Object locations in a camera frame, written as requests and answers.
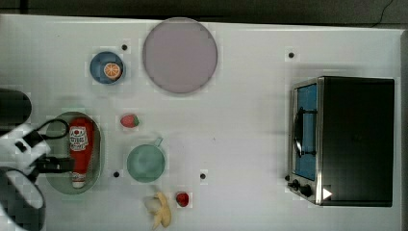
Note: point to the orange half toy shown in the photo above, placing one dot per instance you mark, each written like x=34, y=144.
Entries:
x=112, y=71

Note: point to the blue bowl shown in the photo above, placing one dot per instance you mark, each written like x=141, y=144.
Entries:
x=97, y=65

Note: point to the peeled banana toy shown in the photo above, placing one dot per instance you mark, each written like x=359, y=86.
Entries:
x=158, y=207

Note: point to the green pot with handle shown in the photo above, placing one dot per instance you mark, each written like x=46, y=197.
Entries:
x=146, y=163

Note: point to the red ketchup bottle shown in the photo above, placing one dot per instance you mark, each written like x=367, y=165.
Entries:
x=80, y=149

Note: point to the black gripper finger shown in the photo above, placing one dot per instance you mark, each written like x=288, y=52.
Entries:
x=55, y=165

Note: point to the black round pan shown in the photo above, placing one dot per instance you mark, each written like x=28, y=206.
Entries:
x=15, y=107

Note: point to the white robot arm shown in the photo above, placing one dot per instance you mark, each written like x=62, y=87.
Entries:
x=21, y=199

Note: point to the silver toaster oven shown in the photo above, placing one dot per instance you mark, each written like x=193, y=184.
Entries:
x=343, y=141

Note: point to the pink strawberry toy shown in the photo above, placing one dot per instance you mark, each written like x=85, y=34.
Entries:
x=129, y=121

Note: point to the large grey round plate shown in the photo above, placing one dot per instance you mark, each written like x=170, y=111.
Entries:
x=180, y=55

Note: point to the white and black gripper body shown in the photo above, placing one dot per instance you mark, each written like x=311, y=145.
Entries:
x=21, y=147

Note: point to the small red fruit toy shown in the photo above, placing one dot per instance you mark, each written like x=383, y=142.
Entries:
x=183, y=199

